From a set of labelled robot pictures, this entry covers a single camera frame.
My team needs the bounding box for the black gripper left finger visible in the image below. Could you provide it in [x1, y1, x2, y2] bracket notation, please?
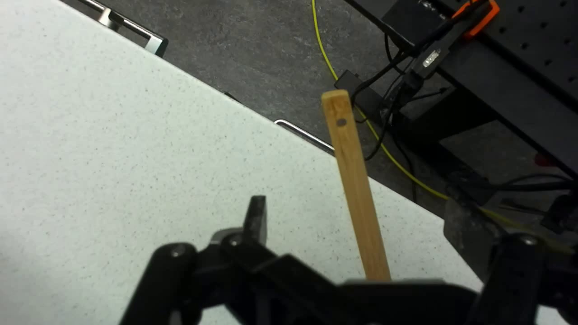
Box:
[119, 196, 269, 325]

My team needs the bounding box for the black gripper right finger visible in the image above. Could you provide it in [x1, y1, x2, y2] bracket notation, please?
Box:
[442, 205, 578, 325]

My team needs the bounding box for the wooden spatula with yellow head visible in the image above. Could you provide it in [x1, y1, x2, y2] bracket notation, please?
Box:
[320, 89, 394, 284]

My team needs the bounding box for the black electronics box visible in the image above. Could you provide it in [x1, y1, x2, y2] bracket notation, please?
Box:
[385, 0, 453, 46]

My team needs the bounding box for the metal drawer handle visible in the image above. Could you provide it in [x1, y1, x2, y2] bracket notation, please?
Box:
[78, 0, 170, 58]
[273, 118, 336, 156]

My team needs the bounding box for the black cable bundle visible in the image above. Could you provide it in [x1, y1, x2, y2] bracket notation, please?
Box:
[332, 35, 462, 163]

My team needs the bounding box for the yellow cable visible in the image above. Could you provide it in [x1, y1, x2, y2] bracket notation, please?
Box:
[309, 0, 578, 250]

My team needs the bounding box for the black clamp with orange handle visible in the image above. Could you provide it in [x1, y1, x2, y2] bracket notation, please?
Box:
[448, 0, 502, 42]

